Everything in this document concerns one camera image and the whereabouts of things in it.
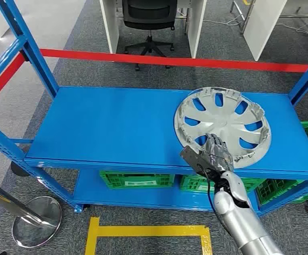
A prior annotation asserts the white floor cable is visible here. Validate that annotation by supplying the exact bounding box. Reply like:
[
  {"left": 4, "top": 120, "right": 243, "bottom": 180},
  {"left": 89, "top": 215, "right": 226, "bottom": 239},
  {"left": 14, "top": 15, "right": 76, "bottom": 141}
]
[
  {"left": 275, "top": 18, "right": 308, "bottom": 35},
  {"left": 204, "top": 15, "right": 243, "bottom": 28}
]

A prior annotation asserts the short red barrier belt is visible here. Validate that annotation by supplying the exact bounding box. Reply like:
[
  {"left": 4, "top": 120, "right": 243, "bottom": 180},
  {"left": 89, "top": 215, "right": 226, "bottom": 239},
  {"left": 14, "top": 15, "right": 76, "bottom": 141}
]
[{"left": 0, "top": 53, "right": 26, "bottom": 110}]

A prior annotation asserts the blue metal shelf rack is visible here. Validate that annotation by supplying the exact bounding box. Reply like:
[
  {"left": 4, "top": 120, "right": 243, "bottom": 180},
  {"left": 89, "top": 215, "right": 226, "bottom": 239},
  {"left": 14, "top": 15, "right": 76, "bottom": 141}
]
[{"left": 0, "top": 0, "right": 308, "bottom": 217}]

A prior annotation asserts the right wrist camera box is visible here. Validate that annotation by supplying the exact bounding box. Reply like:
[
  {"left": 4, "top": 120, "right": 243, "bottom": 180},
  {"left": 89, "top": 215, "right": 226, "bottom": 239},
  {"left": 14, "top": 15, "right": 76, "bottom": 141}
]
[{"left": 180, "top": 146, "right": 210, "bottom": 174}]

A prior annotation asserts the long red barrier belt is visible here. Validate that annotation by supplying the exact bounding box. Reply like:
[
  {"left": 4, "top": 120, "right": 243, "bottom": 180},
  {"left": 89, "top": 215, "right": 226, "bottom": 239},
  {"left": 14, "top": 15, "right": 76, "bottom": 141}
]
[{"left": 40, "top": 48, "right": 308, "bottom": 73}]

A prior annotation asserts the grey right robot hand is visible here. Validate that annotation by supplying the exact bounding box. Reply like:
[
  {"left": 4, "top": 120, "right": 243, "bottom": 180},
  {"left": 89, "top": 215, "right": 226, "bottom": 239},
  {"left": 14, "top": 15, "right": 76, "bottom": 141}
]
[{"left": 200, "top": 133, "right": 235, "bottom": 173}]

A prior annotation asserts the white desk with metal legs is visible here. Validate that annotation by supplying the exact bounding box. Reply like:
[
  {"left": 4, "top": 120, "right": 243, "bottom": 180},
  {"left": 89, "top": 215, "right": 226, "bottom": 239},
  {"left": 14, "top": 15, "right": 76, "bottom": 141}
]
[{"left": 229, "top": 0, "right": 308, "bottom": 62}]

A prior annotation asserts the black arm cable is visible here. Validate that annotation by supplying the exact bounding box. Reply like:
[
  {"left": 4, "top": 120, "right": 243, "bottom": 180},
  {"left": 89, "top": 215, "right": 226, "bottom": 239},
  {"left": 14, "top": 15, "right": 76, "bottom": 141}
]
[{"left": 196, "top": 163, "right": 233, "bottom": 236}]

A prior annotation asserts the black office chair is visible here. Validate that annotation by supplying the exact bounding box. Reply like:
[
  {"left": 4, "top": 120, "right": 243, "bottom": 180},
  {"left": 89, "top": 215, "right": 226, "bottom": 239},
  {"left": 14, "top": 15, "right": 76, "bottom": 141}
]
[{"left": 122, "top": 0, "right": 178, "bottom": 71}]

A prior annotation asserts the yellow floor tape square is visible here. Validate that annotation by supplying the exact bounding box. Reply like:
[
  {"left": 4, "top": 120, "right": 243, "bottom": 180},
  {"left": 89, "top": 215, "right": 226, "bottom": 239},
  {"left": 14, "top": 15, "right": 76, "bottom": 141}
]
[{"left": 85, "top": 216, "right": 213, "bottom": 255}]

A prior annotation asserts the silver plastic hubcap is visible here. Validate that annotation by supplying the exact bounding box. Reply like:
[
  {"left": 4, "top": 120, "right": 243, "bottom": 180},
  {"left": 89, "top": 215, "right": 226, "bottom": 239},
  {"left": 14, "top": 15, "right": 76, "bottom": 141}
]
[{"left": 173, "top": 87, "right": 272, "bottom": 169}]

